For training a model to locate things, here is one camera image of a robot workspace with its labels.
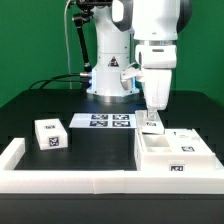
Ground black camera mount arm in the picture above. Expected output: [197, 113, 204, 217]
[72, 0, 112, 72]

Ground white cabinet body box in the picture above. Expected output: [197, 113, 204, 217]
[134, 130, 216, 173]

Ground small white cabinet top block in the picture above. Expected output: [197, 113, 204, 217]
[34, 118, 68, 150]

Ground white cable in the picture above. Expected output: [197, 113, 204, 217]
[63, 0, 74, 90]

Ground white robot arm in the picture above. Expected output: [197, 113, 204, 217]
[87, 0, 192, 120]

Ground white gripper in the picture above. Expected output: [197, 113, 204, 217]
[135, 45, 177, 120]

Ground white base tag plate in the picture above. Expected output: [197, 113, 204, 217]
[69, 113, 136, 128]

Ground black cable bundle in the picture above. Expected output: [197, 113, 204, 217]
[29, 73, 92, 90]

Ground white cabinet door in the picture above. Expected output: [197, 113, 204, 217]
[135, 110, 164, 134]
[165, 129, 209, 155]

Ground white U-shaped fence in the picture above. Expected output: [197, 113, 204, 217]
[0, 138, 224, 194]

